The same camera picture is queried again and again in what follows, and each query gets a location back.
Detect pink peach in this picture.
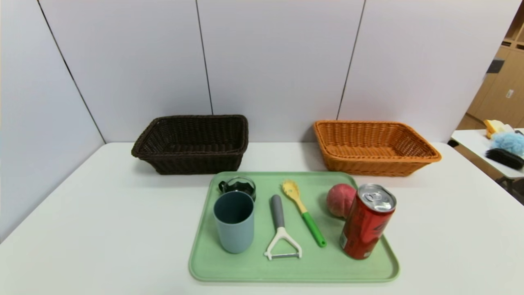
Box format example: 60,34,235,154
326,183,357,218

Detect blue plastic cup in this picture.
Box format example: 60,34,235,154
213,191,255,254

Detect red soda can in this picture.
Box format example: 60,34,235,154
339,184,397,260

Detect dark brown wicker basket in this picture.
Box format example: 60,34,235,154
131,114,249,175

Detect orange wicker basket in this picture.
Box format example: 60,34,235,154
314,120,442,177

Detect light green plastic tray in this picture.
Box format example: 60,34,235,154
188,171,400,283

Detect white side table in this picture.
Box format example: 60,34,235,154
447,128,524,179

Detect yellow sponge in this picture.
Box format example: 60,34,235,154
484,119,515,139

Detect wooden cabinet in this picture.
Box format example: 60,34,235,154
456,4,524,130

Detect black brush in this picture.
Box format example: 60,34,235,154
486,148,524,170

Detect blue fluffy duster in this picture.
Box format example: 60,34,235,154
490,131,524,156

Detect dark side table legs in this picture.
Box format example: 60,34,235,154
496,176,524,205

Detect small glass cup black handle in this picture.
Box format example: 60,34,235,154
218,177,257,202

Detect grey handled white peeler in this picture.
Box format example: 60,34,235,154
264,195,303,261

